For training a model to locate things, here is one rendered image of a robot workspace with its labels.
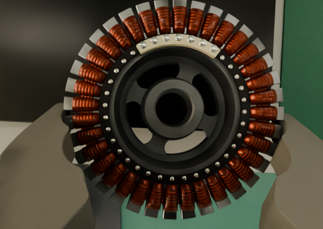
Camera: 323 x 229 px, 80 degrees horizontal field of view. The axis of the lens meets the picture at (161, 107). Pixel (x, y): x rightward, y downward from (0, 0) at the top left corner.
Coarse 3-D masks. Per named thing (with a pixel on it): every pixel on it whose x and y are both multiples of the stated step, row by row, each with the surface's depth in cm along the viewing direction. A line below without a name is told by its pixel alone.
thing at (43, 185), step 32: (32, 128) 8; (64, 128) 8; (0, 160) 7; (32, 160) 7; (64, 160) 7; (0, 192) 6; (32, 192) 6; (64, 192) 6; (0, 224) 5; (32, 224) 5; (64, 224) 5
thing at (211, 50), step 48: (192, 0) 10; (144, 48) 9; (192, 48) 10; (240, 48) 10; (96, 96) 10; (144, 96) 12; (192, 96) 10; (240, 96) 10; (96, 144) 9; (144, 144) 12; (240, 144) 10; (144, 192) 9; (192, 192) 10; (240, 192) 10
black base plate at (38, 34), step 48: (0, 0) 16; (48, 0) 16; (96, 0) 16; (144, 0) 16; (240, 0) 16; (0, 48) 16; (48, 48) 16; (96, 48) 16; (0, 96) 16; (48, 96) 16
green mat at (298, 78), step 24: (288, 0) 19; (312, 0) 19; (288, 24) 19; (312, 24) 19; (288, 48) 19; (312, 48) 19; (288, 72) 19; (312, 72) 19; (288, 96) 19; (312, 96) 19; (312, 120) 19
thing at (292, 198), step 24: (288, 120) 10; (288, 144) 8; (312, 144) 8; (288, 168) 7; (312, 168) 7; (288, 192) 6; (312, 192) 6; (264, 216) 6; (288, 216) 6; (312, 216) 6
